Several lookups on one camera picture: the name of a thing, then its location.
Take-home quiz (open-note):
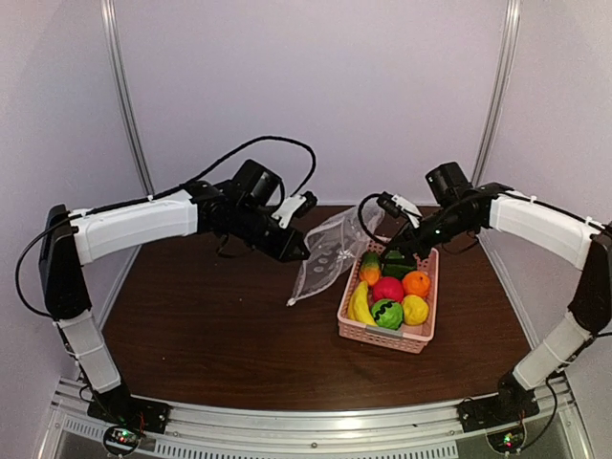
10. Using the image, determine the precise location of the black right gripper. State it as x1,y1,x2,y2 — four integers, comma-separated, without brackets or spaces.
380,205,476,266

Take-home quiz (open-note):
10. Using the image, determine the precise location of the red toy apple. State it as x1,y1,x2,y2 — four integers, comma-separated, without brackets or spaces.
372,276,404,303

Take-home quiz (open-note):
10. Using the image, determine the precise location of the aluminium corner post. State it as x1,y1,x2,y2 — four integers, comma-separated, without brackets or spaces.
98,0,161,214
466,0,522,202

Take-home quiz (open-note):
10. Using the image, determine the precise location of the aluminium front rail frame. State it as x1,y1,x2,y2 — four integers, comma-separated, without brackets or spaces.
33,377,593,458

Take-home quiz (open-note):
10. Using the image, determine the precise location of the left aluminium corner post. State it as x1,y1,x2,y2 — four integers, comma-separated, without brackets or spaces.
98,0,161,214

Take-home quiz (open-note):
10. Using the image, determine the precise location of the clear zip top bag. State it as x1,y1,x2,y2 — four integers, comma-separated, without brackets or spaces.
287,207,372,307

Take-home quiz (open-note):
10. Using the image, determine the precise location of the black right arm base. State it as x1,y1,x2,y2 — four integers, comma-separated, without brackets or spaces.
457,372,539,432

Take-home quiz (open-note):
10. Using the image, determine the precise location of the yellow toy lemon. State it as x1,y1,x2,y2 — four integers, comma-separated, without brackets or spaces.
402,295,429,326

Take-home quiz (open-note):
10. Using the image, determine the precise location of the right aluminium corner post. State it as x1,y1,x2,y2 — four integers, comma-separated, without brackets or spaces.
466,0,522,202

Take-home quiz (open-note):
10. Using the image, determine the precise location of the orange toy tangerine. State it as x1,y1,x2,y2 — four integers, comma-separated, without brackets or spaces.
402,271,431,298

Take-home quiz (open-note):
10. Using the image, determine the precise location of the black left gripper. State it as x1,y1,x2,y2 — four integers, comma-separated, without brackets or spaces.
231,203,310,262

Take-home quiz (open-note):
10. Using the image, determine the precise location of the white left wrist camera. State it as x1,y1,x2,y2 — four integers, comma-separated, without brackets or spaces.
272,191,317,229

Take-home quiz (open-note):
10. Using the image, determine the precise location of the green black toy watermelon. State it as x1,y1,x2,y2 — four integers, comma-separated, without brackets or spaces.
371,299,404,330

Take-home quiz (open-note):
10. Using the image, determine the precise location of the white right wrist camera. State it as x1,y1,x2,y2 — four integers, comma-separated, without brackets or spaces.
377,192,423,226

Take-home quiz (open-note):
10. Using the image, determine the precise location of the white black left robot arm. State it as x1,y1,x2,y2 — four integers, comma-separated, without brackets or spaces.
39,160,317,425

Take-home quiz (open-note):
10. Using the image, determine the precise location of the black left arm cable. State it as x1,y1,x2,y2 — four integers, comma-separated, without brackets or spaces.
14,135,317,317

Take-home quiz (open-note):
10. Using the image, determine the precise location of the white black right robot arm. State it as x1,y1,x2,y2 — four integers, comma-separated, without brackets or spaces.
377,163,611,423

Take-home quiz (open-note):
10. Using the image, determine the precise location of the right circuit board with leds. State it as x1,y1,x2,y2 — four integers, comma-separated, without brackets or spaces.
486,426,526,455

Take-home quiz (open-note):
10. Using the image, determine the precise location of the yellow toy banana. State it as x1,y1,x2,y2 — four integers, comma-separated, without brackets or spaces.
347,281,377,326

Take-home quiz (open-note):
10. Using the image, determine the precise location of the circuit board with leds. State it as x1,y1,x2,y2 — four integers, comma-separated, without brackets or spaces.
102,426,142,456
486,426,526,455

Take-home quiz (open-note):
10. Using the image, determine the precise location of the orange green toy carrot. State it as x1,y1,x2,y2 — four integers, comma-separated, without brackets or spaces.
359,251,382,287

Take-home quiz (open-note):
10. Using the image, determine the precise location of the left circuit board with leds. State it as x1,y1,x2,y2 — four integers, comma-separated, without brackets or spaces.
102,426,142,456

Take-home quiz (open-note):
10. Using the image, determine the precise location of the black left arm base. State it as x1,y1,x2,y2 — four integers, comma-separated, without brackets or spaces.
87,382,171,434

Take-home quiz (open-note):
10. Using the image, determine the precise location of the black right camera cable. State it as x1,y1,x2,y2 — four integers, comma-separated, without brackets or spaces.
357,192,391,243

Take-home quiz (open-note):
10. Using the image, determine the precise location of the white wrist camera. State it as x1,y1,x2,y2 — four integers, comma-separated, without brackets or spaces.
272,191,317,229
377,192,423,226

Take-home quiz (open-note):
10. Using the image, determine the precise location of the green toy bell pepper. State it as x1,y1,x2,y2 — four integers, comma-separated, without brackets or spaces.
382,259,418,280

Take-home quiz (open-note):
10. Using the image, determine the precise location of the pink perforated plastic basket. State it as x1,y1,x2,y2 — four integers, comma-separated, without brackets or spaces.
337,241,440,354

